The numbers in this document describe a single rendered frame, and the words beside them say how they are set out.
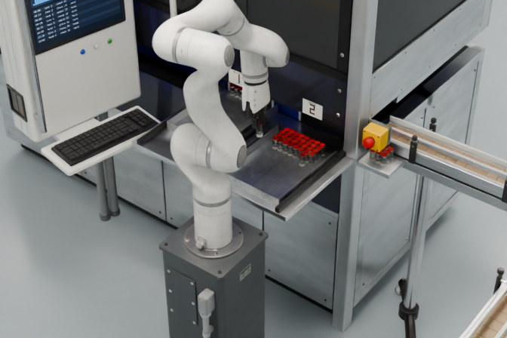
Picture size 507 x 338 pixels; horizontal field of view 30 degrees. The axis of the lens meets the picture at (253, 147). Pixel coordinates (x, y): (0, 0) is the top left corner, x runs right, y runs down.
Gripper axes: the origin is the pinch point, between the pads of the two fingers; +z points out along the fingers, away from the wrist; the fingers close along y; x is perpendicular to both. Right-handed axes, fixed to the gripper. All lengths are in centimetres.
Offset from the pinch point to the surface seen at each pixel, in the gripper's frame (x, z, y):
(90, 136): -75, 23, 5
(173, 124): -45.1, 17.4, -8.8
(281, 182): 4.0, 25.9, -5.3
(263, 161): -7.9, 24.4, -12.2
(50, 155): -82, 26, 20
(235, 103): -37, 20, -37
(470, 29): 26, 8, -112
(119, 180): -112, 82, -42
